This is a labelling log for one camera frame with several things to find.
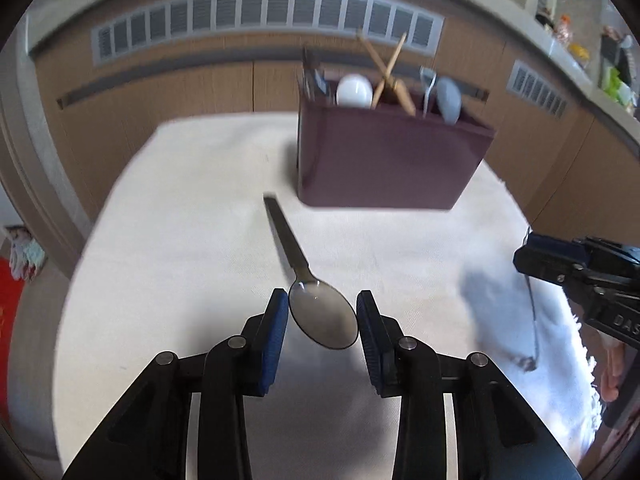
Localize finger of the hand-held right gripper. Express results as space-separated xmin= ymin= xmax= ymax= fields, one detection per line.
xmin=562 ymin=272 xmax=640 ymax=347
xmin=513 ymin=232 xmax=640 ymax=283

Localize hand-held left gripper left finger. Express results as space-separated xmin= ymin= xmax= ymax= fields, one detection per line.
xmin=62 ymin=289 xmax=291 ymax=480

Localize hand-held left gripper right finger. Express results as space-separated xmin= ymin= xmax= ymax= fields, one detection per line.
xmin=356 ymin=289 xmax=581 ymax=480

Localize dark spoon with handle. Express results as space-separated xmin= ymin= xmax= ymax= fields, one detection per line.
xmin=263 ymin=196 xmax=360 ymax=351

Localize purple utensil holder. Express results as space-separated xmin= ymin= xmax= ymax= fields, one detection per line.
xmin=296 ymin=72 xmax=497 ymax=211

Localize blue-grey spoon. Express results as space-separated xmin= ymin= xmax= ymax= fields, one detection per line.
xmin=436 ymin=77 xmax=463 ymax=126

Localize metal utensil with holed handle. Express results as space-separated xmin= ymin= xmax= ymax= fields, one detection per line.
xmin=419 ymin=66 xmax=438 ymax=116

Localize wooden spoon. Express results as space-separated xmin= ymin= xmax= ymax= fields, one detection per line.
xmin=387 ymin=77 xmax=417 ymax=116

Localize white plastic spoon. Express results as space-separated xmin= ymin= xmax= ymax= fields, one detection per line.
xmin=336 ymin=74 xmax=374 ymax=109

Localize translucent brown spoon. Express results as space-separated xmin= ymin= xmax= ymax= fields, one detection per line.
xmin=301 ymin=46 xmax=319 ymax=99

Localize person's right forearm pink sleeve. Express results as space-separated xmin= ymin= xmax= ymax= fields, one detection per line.
xmin=597 ymin=332 xmax=629 ymax=403

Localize white table cloth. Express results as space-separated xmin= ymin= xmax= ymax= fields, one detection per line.
xmin=50 ymin=110 xmax=606 ymax=480

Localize small grey vent grille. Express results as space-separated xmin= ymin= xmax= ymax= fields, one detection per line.
xmin=507 ymin=59 xmax=570 ymax=120

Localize green packet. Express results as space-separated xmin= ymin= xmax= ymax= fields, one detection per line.
xmin=600 ymin=67 xmax=636 ymax=106

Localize grey speckled countertop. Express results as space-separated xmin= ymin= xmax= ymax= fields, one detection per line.
xmin=25 ymin=0 xmax=640 ymax=151

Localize black caddy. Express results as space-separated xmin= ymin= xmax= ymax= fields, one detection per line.
xmin=599 ymin=25 xmax=633 ymax=78

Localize colourful printed cloth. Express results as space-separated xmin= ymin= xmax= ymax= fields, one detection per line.
xmin=2 ymin=225 xmax=47 ymax=282

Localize red object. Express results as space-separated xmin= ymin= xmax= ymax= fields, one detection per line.
xmin=0 ymin=255 xmax=27 ymax=363

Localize wooden cabinet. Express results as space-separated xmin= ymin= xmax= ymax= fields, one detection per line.
xmin=0 ymin=0 xmax=640 ymax=261

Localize long grey vent grille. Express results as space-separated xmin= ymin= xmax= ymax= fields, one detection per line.
xmin=91 ymin=0 xmax=445 ymax=67

